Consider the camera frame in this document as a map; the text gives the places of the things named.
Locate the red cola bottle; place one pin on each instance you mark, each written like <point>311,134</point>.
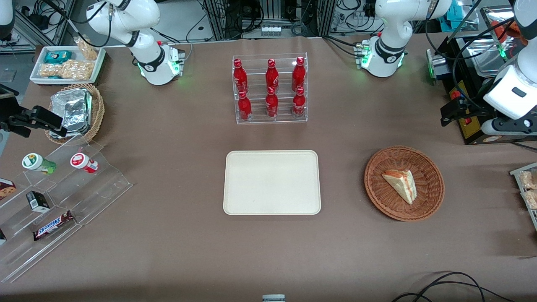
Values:
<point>299,105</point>
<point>240,77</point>
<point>244,107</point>
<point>298,74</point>
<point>272,105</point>
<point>272,75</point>

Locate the small black carton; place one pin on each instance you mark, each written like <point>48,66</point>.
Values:
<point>37,201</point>

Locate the dark packet edge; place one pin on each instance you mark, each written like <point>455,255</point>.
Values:
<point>2,237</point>

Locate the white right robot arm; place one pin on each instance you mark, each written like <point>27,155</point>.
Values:
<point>126,19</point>

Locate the small clear peanut snack bag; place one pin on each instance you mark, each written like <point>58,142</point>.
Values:
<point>87,49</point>

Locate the round metal knob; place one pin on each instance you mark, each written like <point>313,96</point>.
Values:
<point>436,67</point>

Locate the aluminium foil container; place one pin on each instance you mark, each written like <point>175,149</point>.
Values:
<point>73,109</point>

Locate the brown cookie box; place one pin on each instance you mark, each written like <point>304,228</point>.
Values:
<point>6,188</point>

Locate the steel pan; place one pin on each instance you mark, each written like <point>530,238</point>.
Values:
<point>488,63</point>

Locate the grey device edge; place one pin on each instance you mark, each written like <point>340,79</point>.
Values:
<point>273,298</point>

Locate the clear acrylic bottle rack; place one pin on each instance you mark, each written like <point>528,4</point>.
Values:
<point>256,105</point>

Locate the triangular sandwich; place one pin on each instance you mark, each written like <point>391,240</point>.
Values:
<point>402,183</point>

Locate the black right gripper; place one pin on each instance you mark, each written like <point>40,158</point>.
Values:
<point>9,110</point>

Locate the Snickers chocolate bar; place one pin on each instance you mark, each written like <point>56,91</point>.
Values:
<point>52,225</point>

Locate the brown table cover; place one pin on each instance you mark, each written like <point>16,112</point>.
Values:
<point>176,251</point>

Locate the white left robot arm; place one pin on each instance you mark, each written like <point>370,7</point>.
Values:
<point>392,25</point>

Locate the large round wicker basket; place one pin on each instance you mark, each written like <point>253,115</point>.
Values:
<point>428,184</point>

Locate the white power strip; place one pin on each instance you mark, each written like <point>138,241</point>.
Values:
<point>270,30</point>

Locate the beige rectangular tray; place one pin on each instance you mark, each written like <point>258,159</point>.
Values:
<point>272,183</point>

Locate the clear acrylic stepped shelf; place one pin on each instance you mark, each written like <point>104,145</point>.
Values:
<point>96,188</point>

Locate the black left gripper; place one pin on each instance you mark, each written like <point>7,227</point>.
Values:
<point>475,112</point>

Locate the teal snack packet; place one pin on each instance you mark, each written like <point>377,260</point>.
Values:
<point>58,56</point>

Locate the clear wrapped rice cracker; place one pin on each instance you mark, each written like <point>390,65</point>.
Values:
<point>528,179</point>
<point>530,199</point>

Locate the black food display warmer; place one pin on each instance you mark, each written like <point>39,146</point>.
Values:
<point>463,88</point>

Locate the small oval wicker basket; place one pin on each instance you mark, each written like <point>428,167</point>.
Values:
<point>97,109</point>

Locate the large clear peanut snack bag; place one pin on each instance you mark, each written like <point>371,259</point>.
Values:
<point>67,70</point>

